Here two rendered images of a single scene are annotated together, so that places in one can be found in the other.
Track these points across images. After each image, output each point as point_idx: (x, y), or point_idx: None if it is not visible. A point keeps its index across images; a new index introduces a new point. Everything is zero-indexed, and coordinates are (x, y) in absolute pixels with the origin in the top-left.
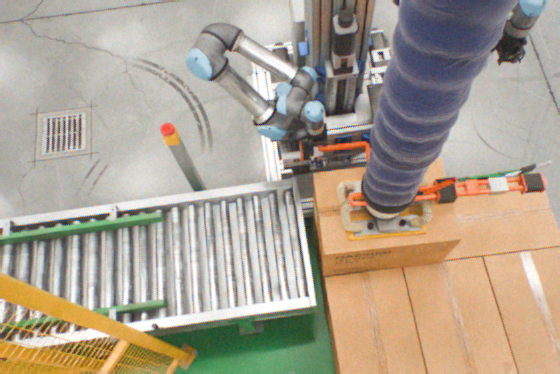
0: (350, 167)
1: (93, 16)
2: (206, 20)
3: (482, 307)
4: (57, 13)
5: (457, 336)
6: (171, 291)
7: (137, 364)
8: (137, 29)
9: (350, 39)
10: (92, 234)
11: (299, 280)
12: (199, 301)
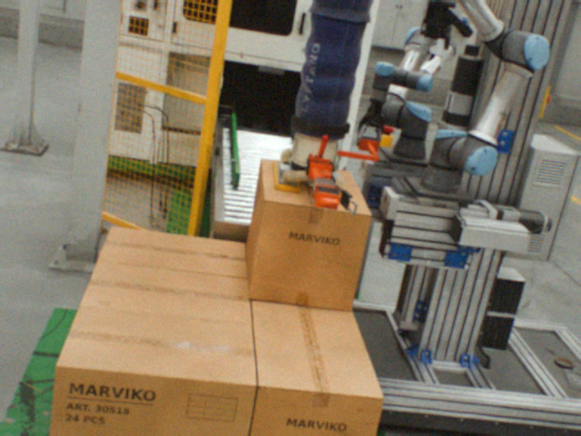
0: (401, 357)
1: (573, 285)
2: None
3: (183, 307)
4: (566, 271)
5: (153, 286)
6: None
7: (189, 153)
8: (570, 303)
9: (458, 66)
10: None
11: None
12: (235, 197)
